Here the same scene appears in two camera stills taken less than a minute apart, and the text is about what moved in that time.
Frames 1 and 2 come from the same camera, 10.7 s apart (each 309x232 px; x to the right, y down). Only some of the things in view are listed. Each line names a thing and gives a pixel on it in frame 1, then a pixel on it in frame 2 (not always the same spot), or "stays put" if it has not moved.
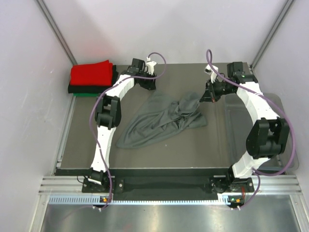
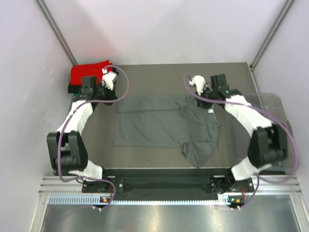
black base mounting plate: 162,184 stays put
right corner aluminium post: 288,5 stays put
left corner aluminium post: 56,30 stays put
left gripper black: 150,85 to 112,95
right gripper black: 210,94 to 202,105
